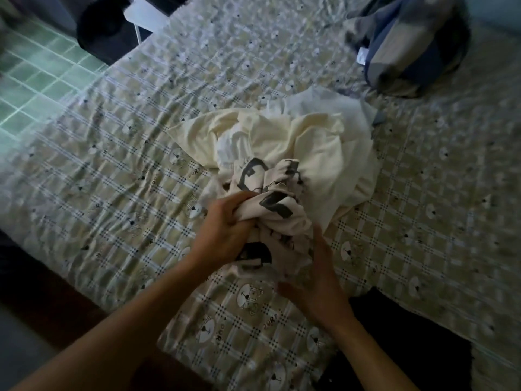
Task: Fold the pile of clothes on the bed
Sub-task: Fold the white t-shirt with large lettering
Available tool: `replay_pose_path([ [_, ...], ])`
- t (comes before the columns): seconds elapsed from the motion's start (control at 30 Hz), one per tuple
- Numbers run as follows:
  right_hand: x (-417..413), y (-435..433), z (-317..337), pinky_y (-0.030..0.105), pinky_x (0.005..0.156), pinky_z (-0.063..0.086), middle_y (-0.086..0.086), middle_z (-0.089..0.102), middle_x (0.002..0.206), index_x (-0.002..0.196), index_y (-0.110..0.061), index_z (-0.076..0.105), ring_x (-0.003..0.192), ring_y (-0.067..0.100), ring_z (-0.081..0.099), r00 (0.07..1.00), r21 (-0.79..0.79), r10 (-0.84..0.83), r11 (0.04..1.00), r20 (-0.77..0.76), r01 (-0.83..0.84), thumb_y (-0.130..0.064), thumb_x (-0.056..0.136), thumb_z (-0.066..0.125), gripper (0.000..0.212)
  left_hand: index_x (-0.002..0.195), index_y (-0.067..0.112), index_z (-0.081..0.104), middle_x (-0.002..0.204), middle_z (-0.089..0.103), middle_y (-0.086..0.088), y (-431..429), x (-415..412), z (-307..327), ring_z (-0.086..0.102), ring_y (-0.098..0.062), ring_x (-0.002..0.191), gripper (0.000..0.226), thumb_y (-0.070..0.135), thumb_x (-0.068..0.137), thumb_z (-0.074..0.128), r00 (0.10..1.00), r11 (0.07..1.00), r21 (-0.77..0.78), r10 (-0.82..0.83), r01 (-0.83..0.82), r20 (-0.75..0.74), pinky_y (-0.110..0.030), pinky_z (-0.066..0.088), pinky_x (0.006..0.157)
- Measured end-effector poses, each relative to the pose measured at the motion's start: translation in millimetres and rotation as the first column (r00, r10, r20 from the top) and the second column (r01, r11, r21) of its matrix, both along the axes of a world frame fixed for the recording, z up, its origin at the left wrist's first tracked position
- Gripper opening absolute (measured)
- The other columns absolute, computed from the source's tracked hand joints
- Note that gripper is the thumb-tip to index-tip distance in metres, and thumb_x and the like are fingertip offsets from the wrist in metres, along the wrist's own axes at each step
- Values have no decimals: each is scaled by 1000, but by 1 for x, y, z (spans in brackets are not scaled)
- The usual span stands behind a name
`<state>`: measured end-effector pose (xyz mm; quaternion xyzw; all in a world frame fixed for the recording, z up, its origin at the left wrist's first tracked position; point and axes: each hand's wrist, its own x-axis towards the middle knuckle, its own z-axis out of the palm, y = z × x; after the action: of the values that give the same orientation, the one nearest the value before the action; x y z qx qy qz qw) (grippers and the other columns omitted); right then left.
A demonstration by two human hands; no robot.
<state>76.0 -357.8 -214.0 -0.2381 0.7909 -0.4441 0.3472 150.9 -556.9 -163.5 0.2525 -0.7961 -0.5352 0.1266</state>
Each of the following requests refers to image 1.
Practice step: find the person's right hand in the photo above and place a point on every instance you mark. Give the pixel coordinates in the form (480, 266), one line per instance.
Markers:
(321, 289)

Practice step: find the person's left hand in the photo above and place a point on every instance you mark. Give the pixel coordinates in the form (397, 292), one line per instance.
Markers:
(222, 236)

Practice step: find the person's right thumb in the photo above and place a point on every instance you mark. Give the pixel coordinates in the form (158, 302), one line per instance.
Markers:
(295, 287)

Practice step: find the person's left fingers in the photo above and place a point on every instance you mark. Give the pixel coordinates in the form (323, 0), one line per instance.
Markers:
(240, 201)

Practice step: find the cream garment with black print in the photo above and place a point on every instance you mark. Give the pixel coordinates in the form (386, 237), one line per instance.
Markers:
(276, 207)

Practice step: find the person's left forearm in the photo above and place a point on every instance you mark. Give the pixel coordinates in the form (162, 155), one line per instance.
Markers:
(118, 333)

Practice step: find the person's right forearm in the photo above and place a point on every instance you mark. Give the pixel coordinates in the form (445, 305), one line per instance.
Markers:
(370, 358)

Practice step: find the plain cream shirt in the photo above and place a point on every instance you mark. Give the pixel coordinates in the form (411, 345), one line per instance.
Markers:
(301, 150)

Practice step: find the checkered patterned bed sheet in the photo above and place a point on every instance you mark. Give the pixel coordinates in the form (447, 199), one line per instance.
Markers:
(163, 138)

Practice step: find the person's black trousers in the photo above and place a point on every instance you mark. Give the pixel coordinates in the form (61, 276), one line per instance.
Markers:
(407, 342)

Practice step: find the white cloth garment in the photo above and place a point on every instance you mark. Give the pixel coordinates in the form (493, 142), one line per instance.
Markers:
(333, 105)

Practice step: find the white chair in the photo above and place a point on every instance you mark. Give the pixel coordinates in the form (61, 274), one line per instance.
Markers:
(144, 14)

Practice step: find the blue grey plaid blanket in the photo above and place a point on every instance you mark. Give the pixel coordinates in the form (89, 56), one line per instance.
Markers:
(407, 40)

